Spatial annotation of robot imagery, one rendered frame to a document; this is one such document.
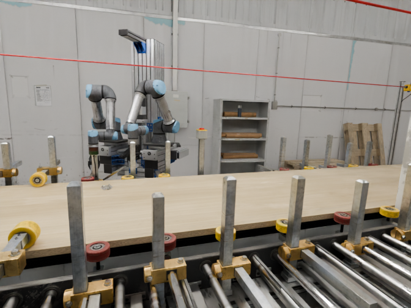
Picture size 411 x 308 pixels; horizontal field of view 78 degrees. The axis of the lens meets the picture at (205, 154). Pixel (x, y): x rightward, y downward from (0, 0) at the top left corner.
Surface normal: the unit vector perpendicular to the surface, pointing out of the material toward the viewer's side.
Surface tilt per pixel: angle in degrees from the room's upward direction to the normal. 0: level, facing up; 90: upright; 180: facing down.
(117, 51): 90
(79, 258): 90
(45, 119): 90
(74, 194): 90
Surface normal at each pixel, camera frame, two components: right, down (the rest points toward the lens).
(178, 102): 0.24, 0.18
